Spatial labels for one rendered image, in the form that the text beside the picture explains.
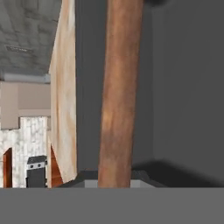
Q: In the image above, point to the pale wooden cabinet panel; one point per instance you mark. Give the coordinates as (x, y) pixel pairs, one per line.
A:
(64, 96)

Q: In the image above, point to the orange-brown wooden panel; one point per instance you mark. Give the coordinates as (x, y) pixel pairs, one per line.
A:
(55, 172)
(7, 169)

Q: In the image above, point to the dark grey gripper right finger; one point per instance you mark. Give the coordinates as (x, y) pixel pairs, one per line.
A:
(140, 178)

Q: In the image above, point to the black box with grey band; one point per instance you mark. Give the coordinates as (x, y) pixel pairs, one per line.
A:
(36, 175)

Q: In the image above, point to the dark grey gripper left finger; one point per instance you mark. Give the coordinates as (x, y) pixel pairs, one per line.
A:
(87, 178)

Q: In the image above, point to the white marble counter unit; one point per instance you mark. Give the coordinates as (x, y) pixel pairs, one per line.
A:
(32, 137)

